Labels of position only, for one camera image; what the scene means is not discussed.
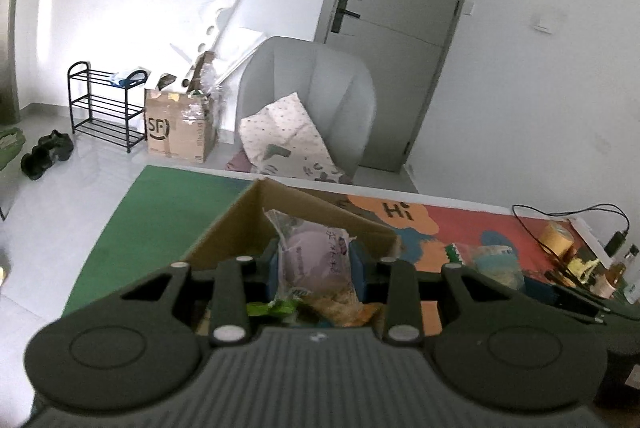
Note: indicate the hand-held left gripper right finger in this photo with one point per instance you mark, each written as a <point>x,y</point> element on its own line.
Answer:
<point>357,265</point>

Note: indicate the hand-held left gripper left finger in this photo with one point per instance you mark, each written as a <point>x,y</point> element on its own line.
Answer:
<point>272,270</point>

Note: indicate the small green snack packet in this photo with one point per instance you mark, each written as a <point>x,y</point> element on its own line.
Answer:
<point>272,308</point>

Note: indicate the purple snack packet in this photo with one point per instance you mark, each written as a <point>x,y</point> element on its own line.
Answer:
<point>312,263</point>

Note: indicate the orange snack packet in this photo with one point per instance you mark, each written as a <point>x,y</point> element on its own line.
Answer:
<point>340,305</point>

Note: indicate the brown cardboard box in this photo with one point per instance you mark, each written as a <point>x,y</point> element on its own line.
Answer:
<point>235,233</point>

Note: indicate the clear biscuit packet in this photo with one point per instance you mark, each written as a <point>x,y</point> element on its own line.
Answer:
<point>495,270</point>

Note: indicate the clear plastic bottle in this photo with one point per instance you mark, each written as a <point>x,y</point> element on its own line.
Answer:
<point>632,285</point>

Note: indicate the amber glass bottle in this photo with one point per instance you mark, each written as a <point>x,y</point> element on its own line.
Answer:
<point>616,280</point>

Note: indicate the black metal stand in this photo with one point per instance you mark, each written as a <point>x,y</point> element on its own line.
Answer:
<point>575,293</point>

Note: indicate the yellow tape dispenser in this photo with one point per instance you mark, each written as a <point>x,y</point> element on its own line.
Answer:
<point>580,265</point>

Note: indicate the black charger plug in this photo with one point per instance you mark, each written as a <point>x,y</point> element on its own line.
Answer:
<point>615,242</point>

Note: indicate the colourful cartoon table mat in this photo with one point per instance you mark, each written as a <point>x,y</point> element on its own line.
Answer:
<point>150,218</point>

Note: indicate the dotted cream pillow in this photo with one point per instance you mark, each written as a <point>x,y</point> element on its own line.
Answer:
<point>287,133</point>

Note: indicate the yellow tape roll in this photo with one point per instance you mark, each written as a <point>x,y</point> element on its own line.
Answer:
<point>556,238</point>

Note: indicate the printed brown shipping box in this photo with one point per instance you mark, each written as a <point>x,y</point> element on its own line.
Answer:
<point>175,133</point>

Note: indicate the grey upholstered chair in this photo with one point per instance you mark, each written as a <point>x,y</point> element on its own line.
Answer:
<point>310,78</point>

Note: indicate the crumpled clear plastic wrap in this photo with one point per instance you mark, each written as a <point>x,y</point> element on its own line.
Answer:
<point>207,83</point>

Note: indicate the black metal shoe rack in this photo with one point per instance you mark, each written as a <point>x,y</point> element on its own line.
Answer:
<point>105,127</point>

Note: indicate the white flat panel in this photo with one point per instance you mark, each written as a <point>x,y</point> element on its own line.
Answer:
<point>245,41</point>

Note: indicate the blue slippers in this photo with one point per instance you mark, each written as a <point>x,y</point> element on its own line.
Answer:
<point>127,79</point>

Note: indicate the green oval rug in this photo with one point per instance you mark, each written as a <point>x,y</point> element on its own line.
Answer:
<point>10,143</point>

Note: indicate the grey open side door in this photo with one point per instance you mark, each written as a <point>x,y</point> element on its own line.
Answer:
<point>5,83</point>

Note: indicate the white wall switch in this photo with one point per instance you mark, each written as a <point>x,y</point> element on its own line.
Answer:
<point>541,28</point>

